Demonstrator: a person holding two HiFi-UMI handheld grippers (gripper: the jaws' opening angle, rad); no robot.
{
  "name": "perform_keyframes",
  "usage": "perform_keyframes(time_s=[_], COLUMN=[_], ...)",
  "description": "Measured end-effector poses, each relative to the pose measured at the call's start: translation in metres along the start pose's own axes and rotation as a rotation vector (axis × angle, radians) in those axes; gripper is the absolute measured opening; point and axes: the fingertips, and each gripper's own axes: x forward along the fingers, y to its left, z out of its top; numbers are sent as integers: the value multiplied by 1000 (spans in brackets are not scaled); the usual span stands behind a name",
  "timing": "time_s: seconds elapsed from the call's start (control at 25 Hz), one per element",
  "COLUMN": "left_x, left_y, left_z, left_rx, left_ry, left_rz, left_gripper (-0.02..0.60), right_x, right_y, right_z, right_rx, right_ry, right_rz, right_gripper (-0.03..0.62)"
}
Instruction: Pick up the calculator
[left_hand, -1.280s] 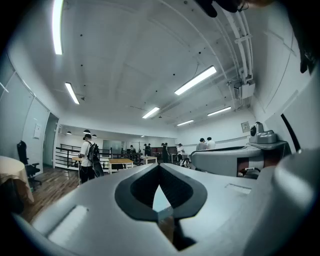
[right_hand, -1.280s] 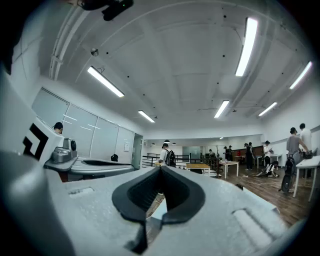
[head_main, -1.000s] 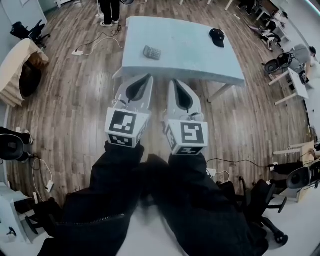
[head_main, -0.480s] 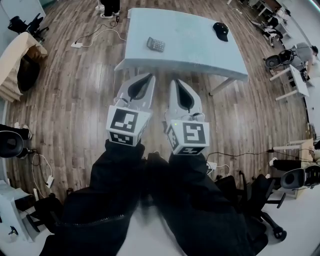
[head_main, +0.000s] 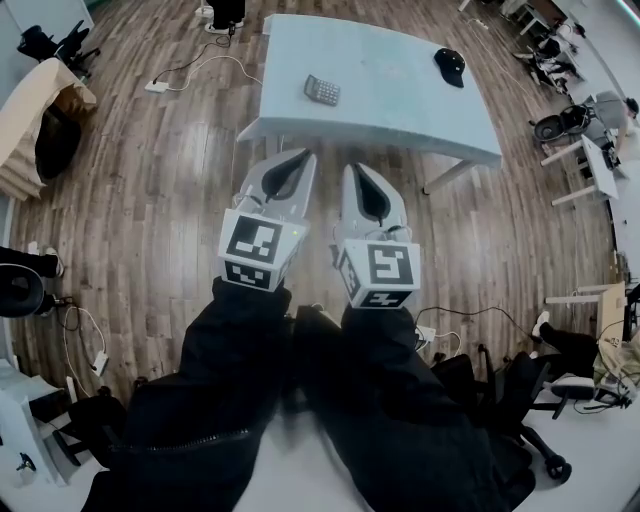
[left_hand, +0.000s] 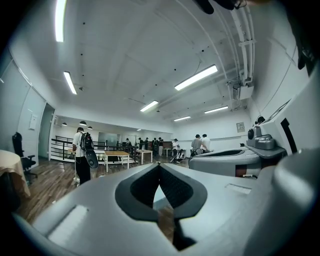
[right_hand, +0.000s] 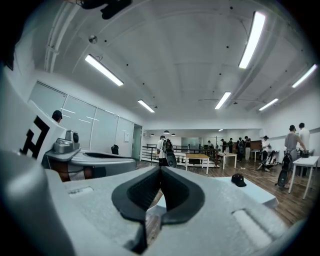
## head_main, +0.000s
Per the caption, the black cap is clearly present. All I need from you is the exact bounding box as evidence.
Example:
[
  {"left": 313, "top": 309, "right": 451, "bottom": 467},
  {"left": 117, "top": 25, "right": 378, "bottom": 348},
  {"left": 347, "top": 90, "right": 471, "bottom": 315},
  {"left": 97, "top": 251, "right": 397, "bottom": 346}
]
[{"left": 433, "top": 48, "right": 466, "bottom": 89}]

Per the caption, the black cable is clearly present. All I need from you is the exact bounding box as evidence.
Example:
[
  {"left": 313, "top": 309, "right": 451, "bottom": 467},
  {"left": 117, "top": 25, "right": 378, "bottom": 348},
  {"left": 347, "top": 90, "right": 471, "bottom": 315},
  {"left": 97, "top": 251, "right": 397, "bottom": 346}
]
[
  {"left": 414, "top": 304, "right": 540, "bottom": 342},
  {"left": 151, "top": 29, "right": 232, "bottom": 85}
]

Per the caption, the person's black jacket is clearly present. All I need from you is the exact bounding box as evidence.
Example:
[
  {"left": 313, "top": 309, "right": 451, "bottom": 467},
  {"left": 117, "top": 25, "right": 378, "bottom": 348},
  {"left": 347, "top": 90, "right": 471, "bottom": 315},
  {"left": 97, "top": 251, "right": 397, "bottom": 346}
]
[{"left": 82, "top": 304, "right": 539, "bottom": 512}]

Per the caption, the white cable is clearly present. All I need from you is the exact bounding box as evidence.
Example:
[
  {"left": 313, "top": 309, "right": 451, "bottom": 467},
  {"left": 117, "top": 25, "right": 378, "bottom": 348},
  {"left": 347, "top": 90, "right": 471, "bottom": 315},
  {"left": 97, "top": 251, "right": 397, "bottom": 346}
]
[
  {"left": 167, "top": 53, "right": 265, "bottom": 92},
  {"left": 62, "top": 304, "right": 109, "bottom": 399}
]

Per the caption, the cardboard box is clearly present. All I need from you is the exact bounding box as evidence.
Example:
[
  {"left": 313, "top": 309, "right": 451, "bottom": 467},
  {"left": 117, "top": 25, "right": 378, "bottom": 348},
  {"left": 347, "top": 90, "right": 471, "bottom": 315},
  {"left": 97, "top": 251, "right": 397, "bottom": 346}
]
[{"left": 0, "top": 57, "right": 99, "bottom": 201}]

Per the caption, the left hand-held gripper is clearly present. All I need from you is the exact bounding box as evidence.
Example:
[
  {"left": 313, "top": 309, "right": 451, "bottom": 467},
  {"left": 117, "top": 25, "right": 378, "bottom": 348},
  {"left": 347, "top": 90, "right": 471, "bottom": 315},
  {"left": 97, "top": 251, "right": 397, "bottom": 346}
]
[{"left": 218, "top": 148, "right": 319, "bottom": 292}]

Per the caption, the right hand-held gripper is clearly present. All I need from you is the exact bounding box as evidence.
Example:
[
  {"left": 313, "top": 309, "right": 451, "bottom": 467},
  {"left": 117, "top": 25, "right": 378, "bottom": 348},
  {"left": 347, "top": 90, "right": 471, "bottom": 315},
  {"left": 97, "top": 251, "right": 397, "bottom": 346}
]
[{"left": 333, "top": 163, "right": 422, "bottom": 310}]

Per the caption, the person's left forearm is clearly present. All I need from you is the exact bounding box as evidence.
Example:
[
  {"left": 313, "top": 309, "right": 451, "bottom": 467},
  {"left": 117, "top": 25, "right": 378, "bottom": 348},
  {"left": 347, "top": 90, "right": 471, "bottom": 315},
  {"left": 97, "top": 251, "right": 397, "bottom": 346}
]
[{"left": 124, "top": 277, "right": 294, "bottom": 451}]

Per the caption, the wooden desk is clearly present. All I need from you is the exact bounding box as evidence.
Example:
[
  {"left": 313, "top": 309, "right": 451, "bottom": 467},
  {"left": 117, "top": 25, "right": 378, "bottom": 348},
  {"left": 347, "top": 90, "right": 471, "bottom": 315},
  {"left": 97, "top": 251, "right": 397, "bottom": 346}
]
[{"left": 544, "top": 281, "right": 629, "bottom": 344}]

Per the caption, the black calculator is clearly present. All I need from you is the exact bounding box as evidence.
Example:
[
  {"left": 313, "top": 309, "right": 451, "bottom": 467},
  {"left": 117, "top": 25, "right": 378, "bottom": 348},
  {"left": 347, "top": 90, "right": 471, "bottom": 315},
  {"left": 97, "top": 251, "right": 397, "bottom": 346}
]
[{"left": 303, "top": 74, "right": 342, "bottom": 107}]

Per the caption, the light blue flowered tablecloth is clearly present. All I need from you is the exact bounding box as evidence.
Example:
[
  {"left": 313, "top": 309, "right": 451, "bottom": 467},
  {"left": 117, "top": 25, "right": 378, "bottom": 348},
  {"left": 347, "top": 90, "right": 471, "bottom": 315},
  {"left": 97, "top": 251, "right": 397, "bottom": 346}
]
[{"left": 236, "top": 13, "right": 503, "bottom": 169}]

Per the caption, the black office chair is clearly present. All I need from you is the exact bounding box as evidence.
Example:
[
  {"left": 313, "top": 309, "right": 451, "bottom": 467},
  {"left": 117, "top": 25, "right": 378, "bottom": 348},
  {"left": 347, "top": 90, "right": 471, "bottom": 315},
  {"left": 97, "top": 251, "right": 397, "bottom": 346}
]
[
  {"left": 429, "top": 342, "right": 574, "bottom": 486},
  {"left": 0, "top": 262, "right": 64, "bottom": 320},
  {"left": 17, "top": 19, "right": 101, "bottom": 81},
  {"left": 29, "top": 384, "right": 132, "bottom": 471},
  {"left": 532, "top": 103, "right": 597, "bottom": 147}
]

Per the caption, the white desk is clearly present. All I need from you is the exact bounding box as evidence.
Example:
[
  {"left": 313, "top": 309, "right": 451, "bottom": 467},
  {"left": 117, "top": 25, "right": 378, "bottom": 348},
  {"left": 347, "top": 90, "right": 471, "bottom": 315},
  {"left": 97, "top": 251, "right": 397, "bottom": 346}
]
[{"left": 539, "top": 133, "right": 632, "bottom": 207}]

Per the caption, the person's right forearm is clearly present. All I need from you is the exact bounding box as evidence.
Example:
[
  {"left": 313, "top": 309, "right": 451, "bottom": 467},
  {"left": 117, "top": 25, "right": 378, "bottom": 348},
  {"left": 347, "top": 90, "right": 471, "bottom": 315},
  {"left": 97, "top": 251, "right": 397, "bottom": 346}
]
[{"left": 339, "top": 299, "right": 481, "bottom": 431}]

